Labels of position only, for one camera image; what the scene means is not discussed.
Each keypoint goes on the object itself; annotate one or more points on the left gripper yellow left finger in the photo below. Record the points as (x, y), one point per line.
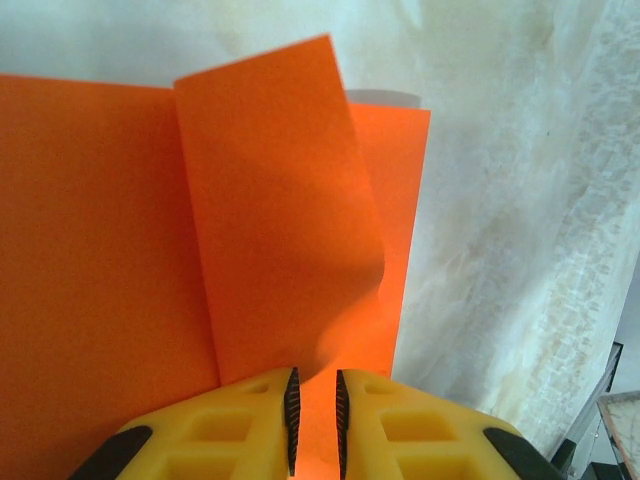
(210, 435)

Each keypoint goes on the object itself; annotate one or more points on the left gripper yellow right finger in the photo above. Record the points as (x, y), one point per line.
(415, 435)

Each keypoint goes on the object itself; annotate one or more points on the orange square paper sheet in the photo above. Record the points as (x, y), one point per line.
(100, 225)

